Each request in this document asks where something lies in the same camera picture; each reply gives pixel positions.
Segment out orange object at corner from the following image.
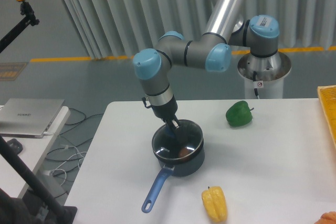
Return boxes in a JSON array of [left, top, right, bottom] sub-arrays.
[[314, 211, 336, 224]]

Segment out black cable on floor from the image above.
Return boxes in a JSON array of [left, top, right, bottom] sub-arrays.
[[44, 107, 104, 162]]

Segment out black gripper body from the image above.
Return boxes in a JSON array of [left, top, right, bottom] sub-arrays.
[[142, 97, 177, 122]]

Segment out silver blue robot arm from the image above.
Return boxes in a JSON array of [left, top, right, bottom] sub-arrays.
[[133, 0, 281, 140]]

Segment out white side table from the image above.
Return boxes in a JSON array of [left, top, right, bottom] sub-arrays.
[[1, 106, 70, 198]]

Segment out yellow plastic basket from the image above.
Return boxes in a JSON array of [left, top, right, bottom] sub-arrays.
[[317, 85, 336, 143]]

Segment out white cable on floor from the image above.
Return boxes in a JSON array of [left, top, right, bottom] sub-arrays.
[[48, 144, 87, 186]]

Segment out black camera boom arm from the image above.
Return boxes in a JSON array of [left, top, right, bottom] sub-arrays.
[[1, 0, 40, 52]]

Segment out dark pot blue handle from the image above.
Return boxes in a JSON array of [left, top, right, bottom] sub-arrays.
[[141, 124, 205, 214]]

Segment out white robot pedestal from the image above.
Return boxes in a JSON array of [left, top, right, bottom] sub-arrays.
[[237, 52, 291, 99]]

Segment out white pleated curtain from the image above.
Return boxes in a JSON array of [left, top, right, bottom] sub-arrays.
[[63, 0, 335, 59]]

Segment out green bell pepper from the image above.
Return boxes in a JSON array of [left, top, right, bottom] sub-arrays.
[[225, 100, 254, 127]]

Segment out black small object on table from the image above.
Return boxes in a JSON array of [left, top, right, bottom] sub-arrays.
[[7, 138, 23, 155]]

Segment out yellow bell pepper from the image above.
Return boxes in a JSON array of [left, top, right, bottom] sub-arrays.
[[201, 186, 228, 223]]

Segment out glass pot lid blue knob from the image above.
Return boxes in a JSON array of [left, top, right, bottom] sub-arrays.
[[152, 120, 204, 163]]

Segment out silver laptop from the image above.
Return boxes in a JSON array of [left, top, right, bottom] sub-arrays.
[[1, 98, 64, 138]]

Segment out brown egg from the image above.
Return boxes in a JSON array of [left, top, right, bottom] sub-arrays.
[[178, 147, 190, 158]]

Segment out black tripod pole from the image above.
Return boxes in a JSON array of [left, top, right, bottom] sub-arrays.
[[1, 136, 77, 223]]

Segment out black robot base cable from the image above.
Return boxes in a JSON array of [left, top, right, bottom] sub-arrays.
[[252, 70, 260, 100]]

